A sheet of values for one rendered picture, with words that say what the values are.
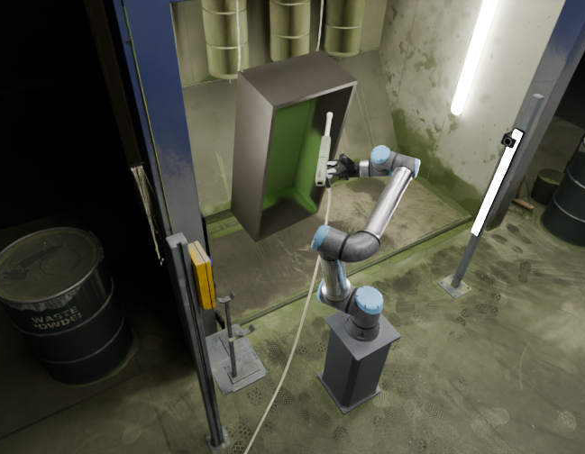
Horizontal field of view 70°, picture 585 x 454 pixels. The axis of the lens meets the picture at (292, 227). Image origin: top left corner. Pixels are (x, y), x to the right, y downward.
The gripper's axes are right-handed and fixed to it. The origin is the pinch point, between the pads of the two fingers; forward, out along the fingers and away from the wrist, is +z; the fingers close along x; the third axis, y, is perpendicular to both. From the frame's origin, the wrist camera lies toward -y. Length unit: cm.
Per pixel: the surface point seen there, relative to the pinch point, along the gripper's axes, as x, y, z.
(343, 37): 186, 61, 8
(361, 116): 181, 154, 1
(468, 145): 130, 147, -99
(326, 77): 55, -11, 0
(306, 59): 70, -13, 14
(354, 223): 59, 165, 3
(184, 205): -42, -31, 55
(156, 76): -22, -87, 43
